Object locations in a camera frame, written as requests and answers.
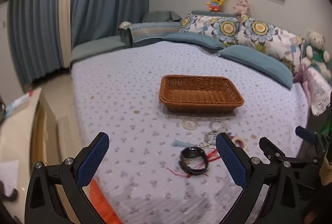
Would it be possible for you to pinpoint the pikachu plush toy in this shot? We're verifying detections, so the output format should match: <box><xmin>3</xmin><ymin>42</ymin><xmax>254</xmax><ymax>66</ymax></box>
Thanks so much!
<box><xmin>206</xmin><ymin>0</ymin><xmax>225</xmax><ymax>12</ymax></box>

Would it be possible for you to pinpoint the right floral pillow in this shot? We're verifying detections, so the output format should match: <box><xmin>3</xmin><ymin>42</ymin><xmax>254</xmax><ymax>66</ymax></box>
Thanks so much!
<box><xmin>237</xmin><ymin>15</ymin><xmax>306</xmax><ymax>75</ymax></box>

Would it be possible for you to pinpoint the pink plush toy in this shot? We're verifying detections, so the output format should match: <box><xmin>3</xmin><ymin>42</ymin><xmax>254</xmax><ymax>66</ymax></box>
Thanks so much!
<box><xmin>233</xmin><ymin>0</ymin><xmax>250</xmax><ymax>16</ymax></box>

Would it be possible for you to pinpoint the brown wicker basket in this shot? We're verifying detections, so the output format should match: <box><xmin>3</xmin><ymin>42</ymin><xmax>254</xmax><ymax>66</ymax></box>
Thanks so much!
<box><xmin>159</xmin><ymin>75</ymin><xmax>244</xmax><ymax>113</ymax></box>

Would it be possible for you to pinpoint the right teal pillow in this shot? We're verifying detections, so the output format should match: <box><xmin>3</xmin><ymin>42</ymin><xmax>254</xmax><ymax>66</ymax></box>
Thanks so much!
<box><xmin>218</xmin><ymin>45</ymin><xmax>293</xmax><ymax>90</ymax></box>

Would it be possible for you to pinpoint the red string bracelet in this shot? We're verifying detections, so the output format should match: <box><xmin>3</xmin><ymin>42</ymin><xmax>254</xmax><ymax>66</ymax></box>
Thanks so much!
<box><xmin>166</xmin><ymin>149</ymin><xmax>221</xmax><ymax>179</ymax></box>

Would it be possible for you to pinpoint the light blue hair clip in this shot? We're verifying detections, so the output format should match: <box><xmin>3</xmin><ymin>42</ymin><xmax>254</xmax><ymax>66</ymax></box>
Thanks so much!
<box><xmin>171</xmin><ymin>139</ymin><xmax>188</xmax><ymax>147</ymax></box>

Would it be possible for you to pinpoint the folded teal blanket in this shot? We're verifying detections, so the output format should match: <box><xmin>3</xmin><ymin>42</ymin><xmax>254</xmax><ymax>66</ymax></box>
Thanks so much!
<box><xmin>119</xmin><ymin>11</ymin><xmax>182</xmax><ymax>48</ymax></box>

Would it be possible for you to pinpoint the left floral pillow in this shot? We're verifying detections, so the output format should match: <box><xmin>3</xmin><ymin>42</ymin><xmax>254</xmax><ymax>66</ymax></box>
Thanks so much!
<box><xmin>179</xmin><ymin>14</ymin><xmax>240</xmax><ymax>46</ymax></box>

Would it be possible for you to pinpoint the floral pillow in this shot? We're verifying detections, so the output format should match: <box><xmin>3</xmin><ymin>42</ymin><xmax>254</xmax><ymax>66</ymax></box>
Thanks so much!
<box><xmin>179</xmin><ymin>14</ymin><xmax>240</xmax><ymax>46</ymax></box>
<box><xmin>237</xmin><ymin>15</ymin><xmax>306</xmax><ymax>75</ymax></box>

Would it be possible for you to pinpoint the blue curtain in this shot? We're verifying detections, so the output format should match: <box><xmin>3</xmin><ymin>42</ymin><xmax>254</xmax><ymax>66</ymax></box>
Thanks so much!
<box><xmin>8</xmin><ymin>0</ymin><xmax>149</xmax><ymax>86</ymax></box>

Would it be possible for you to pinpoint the pink ruffled pillow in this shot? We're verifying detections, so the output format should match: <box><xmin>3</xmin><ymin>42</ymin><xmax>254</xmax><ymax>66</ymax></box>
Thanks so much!
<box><xmin>294</xmin><ymin>64</ymin><xmax>331</xmax><ymax>116</ymax></box>

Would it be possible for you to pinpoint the teal pillow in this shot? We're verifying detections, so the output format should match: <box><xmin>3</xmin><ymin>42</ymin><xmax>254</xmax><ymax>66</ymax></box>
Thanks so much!
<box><xmin>218</xmin><ymin>45</ymin><xmax>293</xmax><ymax>90</ymax></box>
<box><xmin>161</xmin><ymin>32</ymin><xmax>227</xmax><ymax>50</ymax></box>

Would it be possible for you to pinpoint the clear beaded bracelet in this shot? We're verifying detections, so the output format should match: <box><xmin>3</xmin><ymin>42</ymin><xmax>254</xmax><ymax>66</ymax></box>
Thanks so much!
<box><xmin>181</xmin><ymin>118</ymin><xmax>199</xmax><ymax>131</ymax></box>

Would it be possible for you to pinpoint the black wrist watch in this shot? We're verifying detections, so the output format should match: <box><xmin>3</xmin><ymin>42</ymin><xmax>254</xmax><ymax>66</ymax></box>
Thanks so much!
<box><xmin>178</xmin><ymin>146</ymin><xmax>209</xmax><ymax>176</ymax></box>

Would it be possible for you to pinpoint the white teddy bear green shirt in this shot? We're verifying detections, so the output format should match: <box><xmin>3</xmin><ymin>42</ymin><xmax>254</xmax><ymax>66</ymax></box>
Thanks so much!
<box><xmin>302</xmin><ymin>30</ymin><xmax>331</xmax><ymax>80</ymax></box>

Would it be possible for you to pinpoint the beige side table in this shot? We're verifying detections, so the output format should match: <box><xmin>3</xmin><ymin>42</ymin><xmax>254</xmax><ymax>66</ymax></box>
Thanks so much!
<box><xmin>1</xmin><ymin>88</ymin><xmax>61</xmax><ymax>223</ymax></box>

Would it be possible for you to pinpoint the silver chain jewelry pile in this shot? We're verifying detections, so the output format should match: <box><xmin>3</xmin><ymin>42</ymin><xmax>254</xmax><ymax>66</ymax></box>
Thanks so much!
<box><xmin>199</xmin><ymin>130</ymin><xmax>220</xmax><ymax>148</ymax></box>

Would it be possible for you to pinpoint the left teal pillow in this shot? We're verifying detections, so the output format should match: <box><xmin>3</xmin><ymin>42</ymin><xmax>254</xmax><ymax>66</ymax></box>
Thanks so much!
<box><xmin>161</xmin><ymin>32</ymin><xmax>227</xmax><ymax>50</ymax></box>

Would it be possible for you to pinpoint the lilac floral bedspread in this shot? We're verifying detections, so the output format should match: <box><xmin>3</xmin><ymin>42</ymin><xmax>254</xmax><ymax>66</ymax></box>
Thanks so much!
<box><xmin>71</xmin><ymin>41</ymin><xmax>308</xmax><ymax>223</ymax></box>

